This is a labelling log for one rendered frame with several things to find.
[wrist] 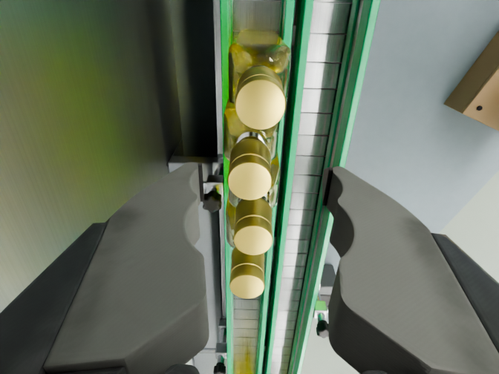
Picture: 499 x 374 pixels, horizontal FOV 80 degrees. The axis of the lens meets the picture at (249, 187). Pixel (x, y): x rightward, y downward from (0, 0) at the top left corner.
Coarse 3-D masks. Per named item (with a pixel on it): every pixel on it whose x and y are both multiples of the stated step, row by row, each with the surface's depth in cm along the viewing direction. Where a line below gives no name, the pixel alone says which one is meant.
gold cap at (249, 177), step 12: (240, 144) 25; (252, 144) 25; (264, 144) 26; (240, 156) 23; (252, 156) 23; (264, 156) 24; (240, 168) 22; (252, 168) 22; (264, 168) 22; (228, 180) 23; (240, 180) 23; (252, 180) 23; (264, 180) 23; (240, 192) 23; (252, 192) 23; (264, 192) 23
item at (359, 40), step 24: (360, 0) 38; (360, 24) 37; (360, 48) 36; (360, 72) 37; (336, 96) 46; (336, 120) 46; (336, 144) 45; (312, 240) 60; (312, 264) 61; (312, 288) 59; (312, 312) 61
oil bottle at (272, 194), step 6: (276, 156) 34; (276, 162) 33; (276, 168) 32; (276, 174) 32; (276, 180) 32; (276, 186) 32; (270, 192) 32; (276, 192) 32; (234, 198) 32; (270, 198) 32; (276, 198) 33; (234, 204) 33; (270, 204) 32
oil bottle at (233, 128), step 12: (228, 108) 30; (228, 120) 29; (240, 120) 28; (228, 132) 29; (240, 132) 28; (264, 132) 28; (276, 132) 29; (228, 144) 29; (276, 144) 30; (228, 156) 30
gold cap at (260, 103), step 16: (240, 80) 22; (256, 80) 19; (272, 80) 19; (240, 96) 19; (256, 96) 19; (272, 96) 19; (240, 112) 20; (256, 112) 20; (272, 112) 20; (256, 128) 21
